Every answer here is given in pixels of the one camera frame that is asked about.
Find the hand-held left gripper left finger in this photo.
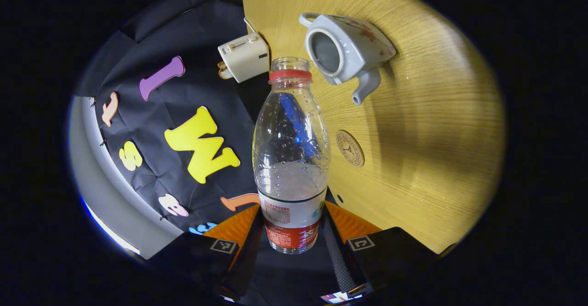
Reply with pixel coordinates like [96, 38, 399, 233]
[149, 204, 266, 300]

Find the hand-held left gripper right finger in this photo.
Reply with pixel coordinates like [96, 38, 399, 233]
[322, 200, 444, 297]

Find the clear plastic water bottle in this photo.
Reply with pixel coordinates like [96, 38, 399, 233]
[252, 57, 331, 255]

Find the round wooden coaster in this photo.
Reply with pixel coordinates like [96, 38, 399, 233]
[335, 130, 365, 167]

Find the white toaster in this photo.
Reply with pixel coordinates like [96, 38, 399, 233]
[217, 33, 271, 84]

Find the black backdrop cloth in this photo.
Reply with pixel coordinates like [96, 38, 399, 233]
[76, 0, 276, 235]

